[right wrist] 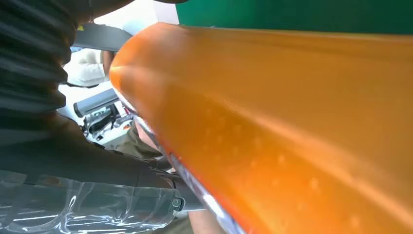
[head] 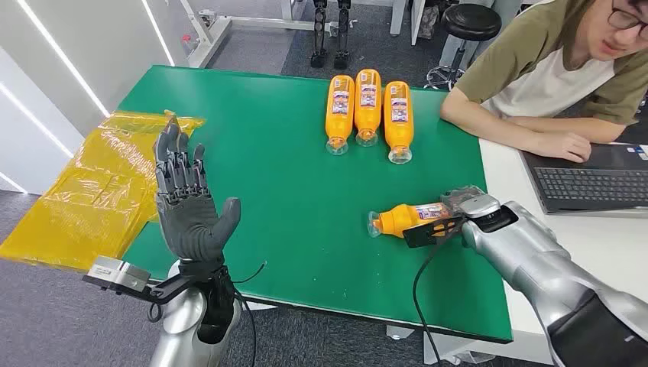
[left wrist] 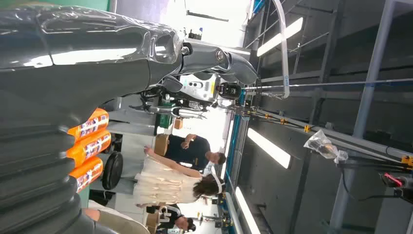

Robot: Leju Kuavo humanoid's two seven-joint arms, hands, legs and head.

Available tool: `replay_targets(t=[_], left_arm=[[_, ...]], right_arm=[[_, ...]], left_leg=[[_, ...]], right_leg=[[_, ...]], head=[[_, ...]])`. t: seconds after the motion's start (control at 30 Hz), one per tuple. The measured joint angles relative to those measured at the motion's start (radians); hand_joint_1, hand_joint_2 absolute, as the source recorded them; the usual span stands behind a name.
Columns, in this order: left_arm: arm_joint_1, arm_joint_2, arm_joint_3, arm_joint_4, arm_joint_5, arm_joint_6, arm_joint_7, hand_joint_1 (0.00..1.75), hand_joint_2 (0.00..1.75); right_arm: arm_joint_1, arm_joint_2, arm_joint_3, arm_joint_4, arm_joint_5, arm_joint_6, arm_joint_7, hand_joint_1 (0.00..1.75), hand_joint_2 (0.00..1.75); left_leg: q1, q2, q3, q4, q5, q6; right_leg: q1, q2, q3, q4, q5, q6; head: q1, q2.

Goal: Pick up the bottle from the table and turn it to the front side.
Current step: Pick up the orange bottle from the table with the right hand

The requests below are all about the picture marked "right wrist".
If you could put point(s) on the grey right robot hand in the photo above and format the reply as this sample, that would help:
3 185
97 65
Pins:
64 168

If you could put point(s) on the black and silver mechanism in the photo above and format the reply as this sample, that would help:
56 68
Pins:
103 124

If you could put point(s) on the grey padded bar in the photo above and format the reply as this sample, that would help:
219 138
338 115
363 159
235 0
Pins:
95 102

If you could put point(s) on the person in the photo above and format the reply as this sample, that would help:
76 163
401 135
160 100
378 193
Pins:
85 69
135 147

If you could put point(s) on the grey flat panel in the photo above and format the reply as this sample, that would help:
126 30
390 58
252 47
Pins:
96 37

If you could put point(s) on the green table mat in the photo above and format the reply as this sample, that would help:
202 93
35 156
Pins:
290 14

